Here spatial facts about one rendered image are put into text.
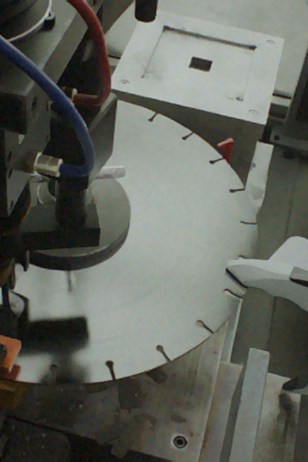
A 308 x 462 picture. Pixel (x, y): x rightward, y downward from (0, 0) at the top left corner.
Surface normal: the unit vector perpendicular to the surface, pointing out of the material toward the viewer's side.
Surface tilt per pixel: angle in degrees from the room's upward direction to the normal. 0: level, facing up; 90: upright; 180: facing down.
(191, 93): 0
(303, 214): 0
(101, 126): 90
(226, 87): 0
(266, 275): 56
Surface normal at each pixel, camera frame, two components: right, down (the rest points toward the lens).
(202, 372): 0.11, -0.68
